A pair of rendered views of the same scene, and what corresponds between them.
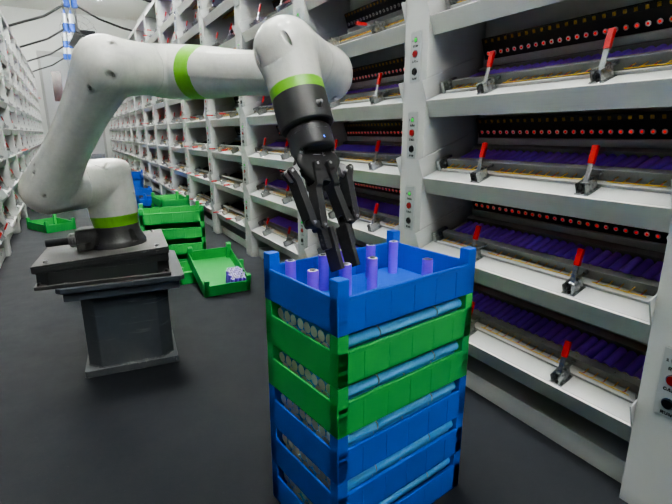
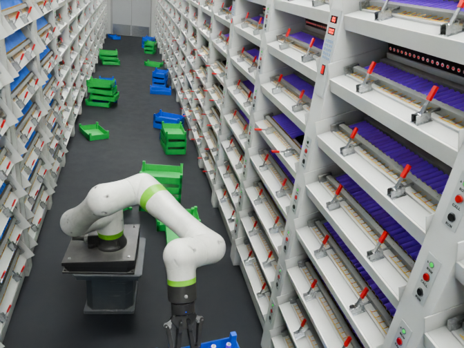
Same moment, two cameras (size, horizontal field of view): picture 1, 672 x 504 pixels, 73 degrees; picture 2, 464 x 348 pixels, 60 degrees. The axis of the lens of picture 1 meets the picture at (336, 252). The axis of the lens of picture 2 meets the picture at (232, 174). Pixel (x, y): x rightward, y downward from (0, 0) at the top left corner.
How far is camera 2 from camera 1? 99 cm
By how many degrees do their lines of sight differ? 17
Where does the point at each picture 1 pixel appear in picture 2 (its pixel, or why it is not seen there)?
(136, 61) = (119, 202)
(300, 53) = (181, 271)
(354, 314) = not seen: outside the picture
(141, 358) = (113, 308)
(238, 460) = not seen: outside the picture
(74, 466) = not seen: outside the picture
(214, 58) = (159, 209)
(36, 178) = (68, 226)
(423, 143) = (290, 251)
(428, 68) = (300, 212)
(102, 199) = (103, 227)
